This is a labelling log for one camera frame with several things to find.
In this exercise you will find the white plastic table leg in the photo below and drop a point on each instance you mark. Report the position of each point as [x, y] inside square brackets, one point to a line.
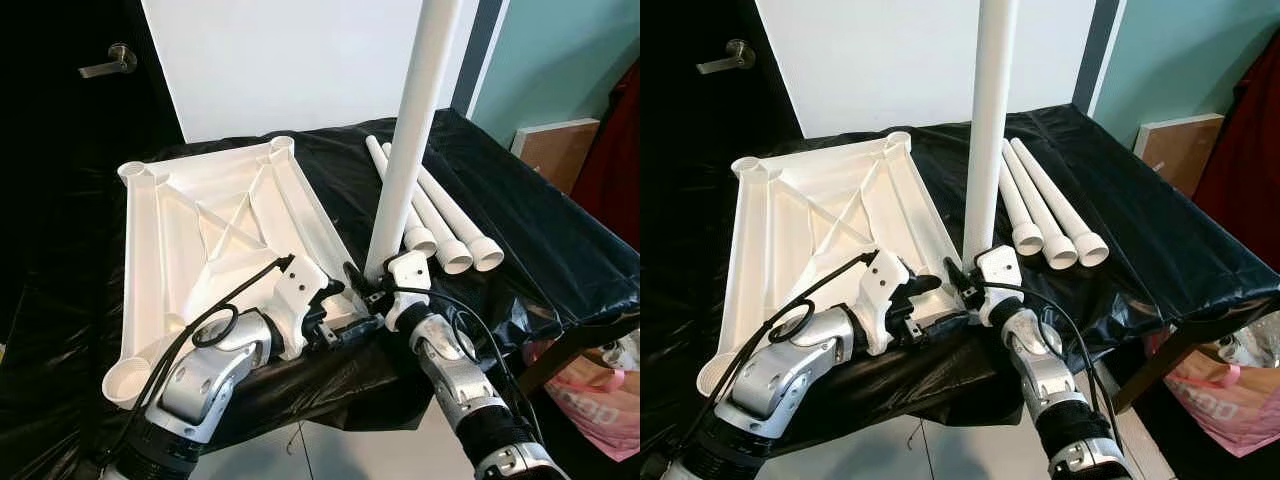
[1022, 225]
[1070, 215]
[990, 120]
[1045, 225]
[445, 240]
[420, 120]
[465, 222]
[414, 232]

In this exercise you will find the white plastic table top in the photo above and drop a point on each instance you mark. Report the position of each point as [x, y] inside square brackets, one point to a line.
[190, 220]
[800, 220]

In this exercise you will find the black plastic table cover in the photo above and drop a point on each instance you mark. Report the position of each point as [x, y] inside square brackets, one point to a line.
[520, 250]
[1170, 240]

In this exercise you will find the brown wooden board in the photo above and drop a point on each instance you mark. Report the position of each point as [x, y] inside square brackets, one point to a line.
[560, 155]
[1185, 150]

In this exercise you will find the pink plastic bag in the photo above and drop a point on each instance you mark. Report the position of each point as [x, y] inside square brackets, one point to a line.
[600, 410]
[1220, 410]

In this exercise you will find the dark red fabric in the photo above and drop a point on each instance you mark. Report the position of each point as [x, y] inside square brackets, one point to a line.
[1245, 140]
[615, 150]

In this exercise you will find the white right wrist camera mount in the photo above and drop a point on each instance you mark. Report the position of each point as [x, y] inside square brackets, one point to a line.
[408, 275]
[1000, 270]

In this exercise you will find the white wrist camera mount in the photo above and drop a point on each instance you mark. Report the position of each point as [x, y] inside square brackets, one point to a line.
[295, 300]
[1000, 270]
[885, 295]
[408, 275]

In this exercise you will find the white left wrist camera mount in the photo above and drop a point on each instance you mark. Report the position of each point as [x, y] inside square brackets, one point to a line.
[295, 300]
[885, 295]

